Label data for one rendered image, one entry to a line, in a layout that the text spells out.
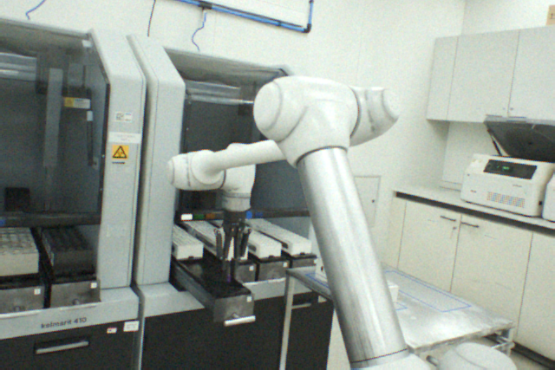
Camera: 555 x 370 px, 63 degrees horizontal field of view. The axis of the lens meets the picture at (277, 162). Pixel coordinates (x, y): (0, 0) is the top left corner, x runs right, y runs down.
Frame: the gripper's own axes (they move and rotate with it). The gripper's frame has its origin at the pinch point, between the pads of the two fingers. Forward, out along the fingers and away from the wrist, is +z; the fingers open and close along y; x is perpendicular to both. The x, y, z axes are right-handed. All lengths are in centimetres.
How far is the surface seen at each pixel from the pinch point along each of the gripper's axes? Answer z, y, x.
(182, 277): 5.7, 11.3, -11.6
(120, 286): 9.9, 29.1, -20.4
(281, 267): 6.0, -29.1, -11.2
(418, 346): 2, -23, 59
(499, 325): 2, -58, 60
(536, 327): 61, -224, -2
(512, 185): -23, -225, -31
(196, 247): -1.2, 2.5, -21.6
